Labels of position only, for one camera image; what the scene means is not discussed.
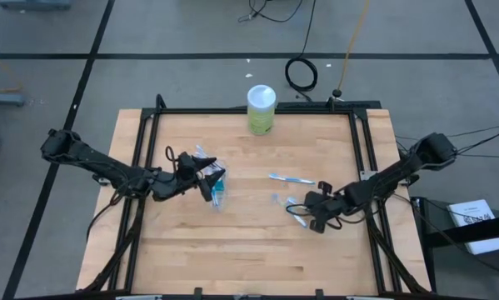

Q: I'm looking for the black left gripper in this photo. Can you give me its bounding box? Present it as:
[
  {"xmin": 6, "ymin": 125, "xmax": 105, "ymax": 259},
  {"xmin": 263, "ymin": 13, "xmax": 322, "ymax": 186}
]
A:
[{"xmin": 175, "ymin": 150, "xmax": 227, "ymax": 203}]

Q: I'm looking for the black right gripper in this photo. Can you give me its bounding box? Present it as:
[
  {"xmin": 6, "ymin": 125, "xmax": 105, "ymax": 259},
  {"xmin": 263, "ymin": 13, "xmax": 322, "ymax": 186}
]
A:
[{"xmin": 304, "ymin": 181, "xmax": 354, "ymax": 234}]

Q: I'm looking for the green disinfecting wipes canister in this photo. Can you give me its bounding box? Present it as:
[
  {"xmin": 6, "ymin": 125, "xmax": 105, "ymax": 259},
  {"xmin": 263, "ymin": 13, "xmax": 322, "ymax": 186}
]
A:
[{"xmin": 247, "ymin": 84, "xmax": 277, "ymax": 137}]

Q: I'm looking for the black cart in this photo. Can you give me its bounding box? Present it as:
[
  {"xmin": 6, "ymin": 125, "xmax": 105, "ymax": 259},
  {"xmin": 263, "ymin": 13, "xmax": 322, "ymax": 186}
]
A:
[{"xmin": 410, "ymin": 195, "xmax": 499, "ymax": 300}]

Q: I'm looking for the white booklet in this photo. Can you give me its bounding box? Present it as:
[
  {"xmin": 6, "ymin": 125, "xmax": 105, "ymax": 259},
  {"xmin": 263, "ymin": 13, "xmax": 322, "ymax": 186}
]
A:
[{"xmin": 447, "ymin": 198, "xmax": 499, "ymax": 256}]

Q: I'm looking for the grey metal bar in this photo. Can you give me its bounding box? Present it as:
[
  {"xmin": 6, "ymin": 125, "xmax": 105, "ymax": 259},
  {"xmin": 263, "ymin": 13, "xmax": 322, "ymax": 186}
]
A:
[
  {"xmin": 0, "ymin": 0, "xmax": 73, "ymax": 12},
  {"xmin": 0, "ymin": 91, "xmax": 27, "ymax": 107}
]

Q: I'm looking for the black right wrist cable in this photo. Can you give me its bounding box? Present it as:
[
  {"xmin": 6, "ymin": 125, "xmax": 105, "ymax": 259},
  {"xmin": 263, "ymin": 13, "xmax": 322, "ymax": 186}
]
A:
[{"xmin": 285, "ymin": 202, "xmax": 342, "ymax": 231}]

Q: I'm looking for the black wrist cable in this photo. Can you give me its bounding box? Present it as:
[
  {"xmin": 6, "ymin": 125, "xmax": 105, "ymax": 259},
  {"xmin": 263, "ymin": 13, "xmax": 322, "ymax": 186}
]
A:
[
  {"xmin": 285, "ymin": 202, "xmax": 342, "ymax": 231},
  {"xmin": 164, "ymin": 145, "xmax": 179, "ymax": 173}
]

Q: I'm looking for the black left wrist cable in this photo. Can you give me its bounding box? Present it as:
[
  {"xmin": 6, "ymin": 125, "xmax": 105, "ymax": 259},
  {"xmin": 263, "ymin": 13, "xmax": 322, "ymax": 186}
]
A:
[{"xmin": 164, "ymin": 145, "xmax": 179, "ymax": 173}]

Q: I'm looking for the black aluminium table frame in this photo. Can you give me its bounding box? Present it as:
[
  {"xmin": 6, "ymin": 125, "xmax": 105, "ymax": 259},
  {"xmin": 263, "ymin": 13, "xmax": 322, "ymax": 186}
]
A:
[{"xmin": 76, "ymin": 93, "xmax": 434, "ymax": 300}]

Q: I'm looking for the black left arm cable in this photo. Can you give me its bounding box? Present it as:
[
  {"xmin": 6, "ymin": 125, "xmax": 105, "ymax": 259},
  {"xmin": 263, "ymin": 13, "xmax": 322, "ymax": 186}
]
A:
[{"xmin": 85, "ymin": 193, "xmax": 127, "ymax": 243}]

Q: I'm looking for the coiled black cable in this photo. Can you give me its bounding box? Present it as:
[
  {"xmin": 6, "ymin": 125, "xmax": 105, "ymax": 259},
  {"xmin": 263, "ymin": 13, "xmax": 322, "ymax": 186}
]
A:
[{"xmin": 285, "ymin": 0, "xmax": 319, "ymax": 103}]

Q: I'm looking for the yellow cable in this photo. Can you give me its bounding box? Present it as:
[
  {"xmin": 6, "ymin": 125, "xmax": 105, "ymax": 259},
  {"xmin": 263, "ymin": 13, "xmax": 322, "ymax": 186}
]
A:
[{"xmin": 331, "ymin": 0, "xmax": 371, "ymax": 101}]

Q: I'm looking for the loose black cable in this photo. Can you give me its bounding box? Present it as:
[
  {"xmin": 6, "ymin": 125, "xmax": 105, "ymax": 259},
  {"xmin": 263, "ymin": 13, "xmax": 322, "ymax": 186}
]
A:
[{"xmin": 238, "ymin": 0, "xmax": 305, "ymax": 24}]

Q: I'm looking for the thin black cable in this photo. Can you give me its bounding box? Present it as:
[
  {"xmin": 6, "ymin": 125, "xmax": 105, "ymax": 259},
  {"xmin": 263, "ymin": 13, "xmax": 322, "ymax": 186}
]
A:
[
  {"xmin": 455, "ymin": 127, "xmax": 499, "ymax": 159},
  {"xmin": 394, "ymin": 123, "xmax": 499, "ymax": 143}
]

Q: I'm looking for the orange cable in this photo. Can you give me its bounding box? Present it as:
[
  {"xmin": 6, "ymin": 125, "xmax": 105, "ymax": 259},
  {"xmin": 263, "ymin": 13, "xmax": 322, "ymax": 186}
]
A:
[{"xmin": 0, "ymin": 43, "xmax": 24, "ymax": 93}]

